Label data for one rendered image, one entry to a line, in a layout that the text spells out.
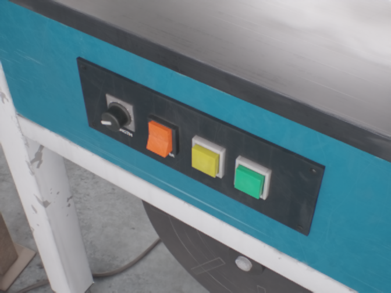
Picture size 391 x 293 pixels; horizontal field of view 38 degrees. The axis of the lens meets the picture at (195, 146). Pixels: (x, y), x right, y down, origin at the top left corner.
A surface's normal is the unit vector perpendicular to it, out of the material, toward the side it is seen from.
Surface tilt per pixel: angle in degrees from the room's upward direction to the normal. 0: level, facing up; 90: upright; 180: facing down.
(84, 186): 0
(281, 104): 90
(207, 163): 90
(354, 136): 90
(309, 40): 0
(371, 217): 90
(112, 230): 0
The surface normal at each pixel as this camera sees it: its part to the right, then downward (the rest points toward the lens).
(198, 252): -0.55, 0.60
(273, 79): 0.00, -0.70
